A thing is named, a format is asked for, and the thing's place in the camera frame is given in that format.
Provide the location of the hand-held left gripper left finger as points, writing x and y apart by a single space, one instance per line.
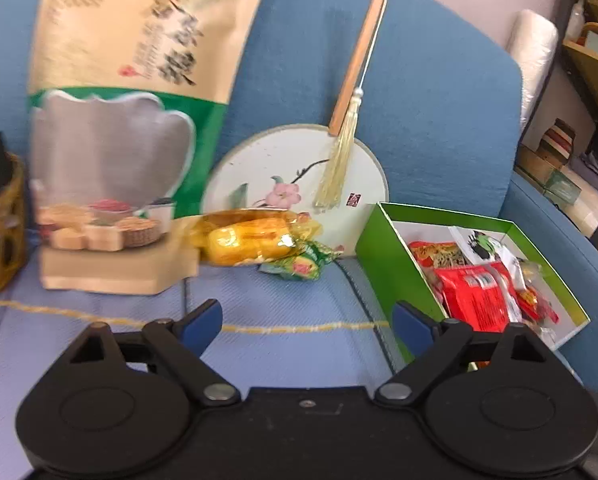
201 322

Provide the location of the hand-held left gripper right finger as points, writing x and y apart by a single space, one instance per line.
411 325

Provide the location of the green and white cardboard box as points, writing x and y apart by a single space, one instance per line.
384 260

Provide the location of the orange red noodle snack packet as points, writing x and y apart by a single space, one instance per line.
439 255

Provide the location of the yellow corn packet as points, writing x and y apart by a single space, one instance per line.
249 240

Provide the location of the white packet with black print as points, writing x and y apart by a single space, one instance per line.
479 245

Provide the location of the green candy packet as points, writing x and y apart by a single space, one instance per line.
301 262

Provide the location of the small red candy packet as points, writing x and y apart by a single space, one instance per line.
536 305

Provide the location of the round painted fan with tassel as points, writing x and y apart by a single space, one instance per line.
259 170

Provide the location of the kraft cardboard box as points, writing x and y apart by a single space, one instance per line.
531 162

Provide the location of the teal green box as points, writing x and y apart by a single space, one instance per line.
564 187

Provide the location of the woven wicker basket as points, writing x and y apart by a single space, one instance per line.
9 240

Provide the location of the white paper roll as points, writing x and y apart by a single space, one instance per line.
586 205

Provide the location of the striped knitted item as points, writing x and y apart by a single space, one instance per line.
559 140

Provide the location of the blue fabric sofa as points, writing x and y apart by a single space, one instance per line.
429 85

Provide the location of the large kraft paper pouch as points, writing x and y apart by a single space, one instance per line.
129 35

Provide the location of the bubble wrap roll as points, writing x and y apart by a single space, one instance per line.
531 50

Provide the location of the black metal shelf rack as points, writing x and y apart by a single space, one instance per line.
568 0

